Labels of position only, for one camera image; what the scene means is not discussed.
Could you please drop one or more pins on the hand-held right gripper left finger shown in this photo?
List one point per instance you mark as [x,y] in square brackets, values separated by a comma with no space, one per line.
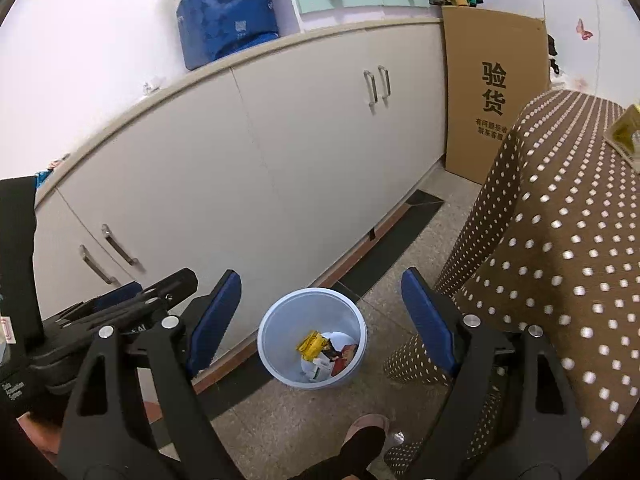
[215,325]

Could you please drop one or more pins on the small clear item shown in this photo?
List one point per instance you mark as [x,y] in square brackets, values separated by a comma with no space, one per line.
[153,86]

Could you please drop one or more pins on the yellow foil packet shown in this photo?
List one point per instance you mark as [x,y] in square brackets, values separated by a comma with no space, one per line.
[625,130]

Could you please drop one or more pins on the red wrapper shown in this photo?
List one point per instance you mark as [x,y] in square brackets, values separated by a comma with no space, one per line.
[346,357]

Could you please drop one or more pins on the teal and pink small item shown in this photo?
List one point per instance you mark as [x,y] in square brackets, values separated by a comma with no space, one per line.
[47,172]

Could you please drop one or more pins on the blue plastic bag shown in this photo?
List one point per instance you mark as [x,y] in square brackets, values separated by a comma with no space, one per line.
[225,20]

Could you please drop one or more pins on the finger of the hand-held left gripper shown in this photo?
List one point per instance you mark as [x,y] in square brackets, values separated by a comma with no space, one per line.
[170,284]
[125,316]

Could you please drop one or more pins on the brown polka dot tablecloth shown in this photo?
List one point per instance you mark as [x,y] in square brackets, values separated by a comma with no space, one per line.
[550,260]

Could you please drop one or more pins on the yellow crumpled wrapper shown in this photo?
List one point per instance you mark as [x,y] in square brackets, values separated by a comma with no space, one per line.
[311,345]

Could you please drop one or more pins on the pink butterfly wall sticker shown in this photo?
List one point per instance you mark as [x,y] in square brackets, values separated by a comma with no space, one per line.
[584,29]

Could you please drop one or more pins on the pink slipper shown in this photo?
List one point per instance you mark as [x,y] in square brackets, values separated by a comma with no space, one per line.
[374,421]

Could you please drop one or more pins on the light blue plastic bin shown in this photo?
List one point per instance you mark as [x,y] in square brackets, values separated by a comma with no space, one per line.
[280,320]

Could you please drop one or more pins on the white paper scrap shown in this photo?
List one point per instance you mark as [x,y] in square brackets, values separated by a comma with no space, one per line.
[339,340]

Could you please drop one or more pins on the large cardboard box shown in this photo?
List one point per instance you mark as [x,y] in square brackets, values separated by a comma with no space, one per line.
[490,110]

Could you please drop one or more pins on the grey base cabinet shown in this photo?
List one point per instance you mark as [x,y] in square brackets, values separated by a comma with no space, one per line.
[250,160]

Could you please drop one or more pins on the black cloth bundle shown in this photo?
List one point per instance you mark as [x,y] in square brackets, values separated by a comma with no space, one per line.
[552,52]

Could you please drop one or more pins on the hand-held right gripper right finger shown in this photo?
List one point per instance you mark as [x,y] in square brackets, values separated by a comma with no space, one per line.
[430,325]

